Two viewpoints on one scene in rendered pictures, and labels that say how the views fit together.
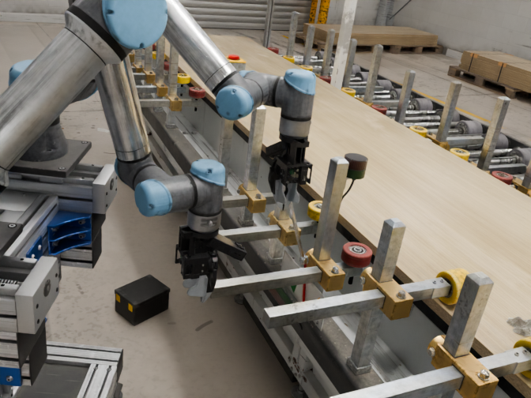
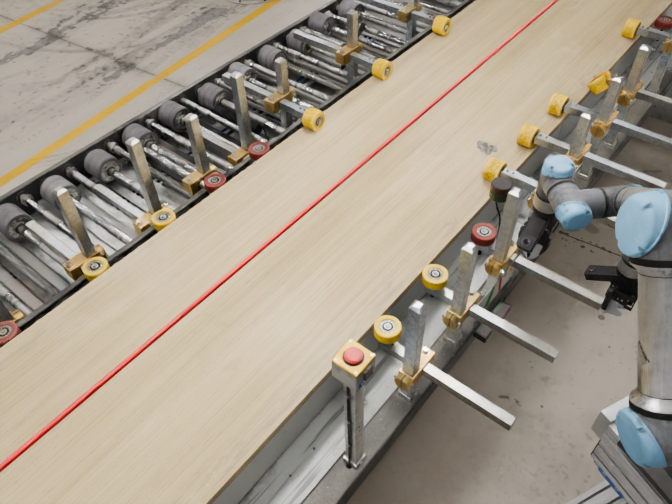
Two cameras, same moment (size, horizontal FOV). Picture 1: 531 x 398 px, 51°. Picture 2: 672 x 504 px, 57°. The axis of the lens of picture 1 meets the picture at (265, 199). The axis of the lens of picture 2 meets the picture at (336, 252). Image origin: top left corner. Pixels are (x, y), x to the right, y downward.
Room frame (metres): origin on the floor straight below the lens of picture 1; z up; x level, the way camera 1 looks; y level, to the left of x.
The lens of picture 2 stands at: (2.28, 0.84, 2.35)
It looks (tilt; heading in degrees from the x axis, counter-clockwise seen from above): 48 degrees down; 248
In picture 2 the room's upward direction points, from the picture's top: 2 degrees counter-clockwise
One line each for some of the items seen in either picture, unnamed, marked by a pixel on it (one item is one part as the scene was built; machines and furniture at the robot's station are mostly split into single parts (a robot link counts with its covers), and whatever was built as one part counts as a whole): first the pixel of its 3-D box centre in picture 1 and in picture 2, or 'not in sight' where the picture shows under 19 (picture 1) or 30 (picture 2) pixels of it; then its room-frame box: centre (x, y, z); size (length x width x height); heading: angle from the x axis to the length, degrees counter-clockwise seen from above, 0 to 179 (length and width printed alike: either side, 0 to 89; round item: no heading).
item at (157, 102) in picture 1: (156, 103); not in sight; (2.57, 0.58, 0.84); 0.43 x 0.03 x 0.04; 117
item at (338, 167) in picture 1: (324, 241); (502, 246); (1.31, -0.17, 0.92); 0.03 x 0.03 x 0.48; 27
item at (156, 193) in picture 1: (161, 192); not in sight; (1.05, 0.22, 1.12); 0.11 x 0.11 x 0.08; 41
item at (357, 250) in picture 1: (354, 265); (481, 242); (1.31, -0.26, 0.85); 0.08 x 0.08 x 0.11
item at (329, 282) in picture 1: (324, 268); (500, 258); (1.29, -0.18, 0.85); 0.13 x 0.06 x 0.05; 27
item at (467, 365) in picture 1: (460, 367); (575, 156); (0.84, -0.41, 0.95); 0.13 x 0.06 x 0.05; 27
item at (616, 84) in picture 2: not in sight; (599, 133); (0.64, -0.51, 0.91); 0.03 x 0.03 x 0.48; 27
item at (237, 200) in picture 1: (229, 202); (443, 380); (1.68, 0.12, 0.81); 0.43 x 0.03 x 0.04; 117
